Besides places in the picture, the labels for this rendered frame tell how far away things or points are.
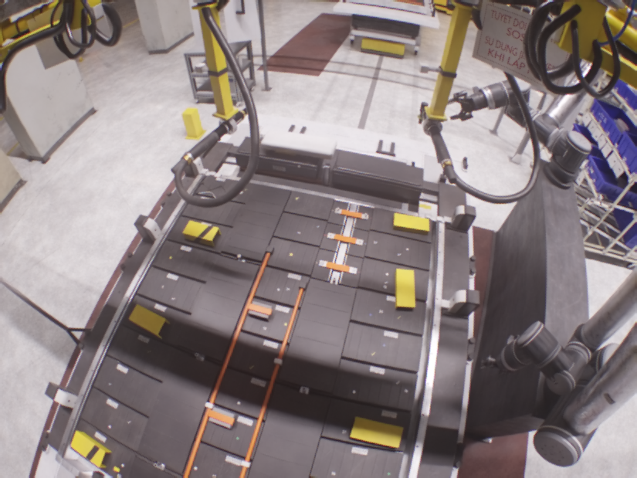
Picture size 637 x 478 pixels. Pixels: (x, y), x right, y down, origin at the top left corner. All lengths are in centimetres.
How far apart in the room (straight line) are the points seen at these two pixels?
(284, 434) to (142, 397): 52
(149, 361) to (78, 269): 205
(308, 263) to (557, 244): 141
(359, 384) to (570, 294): 122
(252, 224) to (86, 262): 209
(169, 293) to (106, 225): 207
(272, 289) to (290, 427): 52
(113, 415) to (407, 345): 111
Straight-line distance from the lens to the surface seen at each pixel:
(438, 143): 128
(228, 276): 129
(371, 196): 156
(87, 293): 300
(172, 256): 144
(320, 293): 122
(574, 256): 205
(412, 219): 145
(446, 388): 135
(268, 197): 152
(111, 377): 135
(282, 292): 123
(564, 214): 225
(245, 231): 140
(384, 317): 121
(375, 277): 128
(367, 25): 564
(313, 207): 147
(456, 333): 143
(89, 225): 348
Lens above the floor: 211
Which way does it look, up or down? 54 degrees down
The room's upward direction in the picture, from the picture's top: 2 degrees clockwise
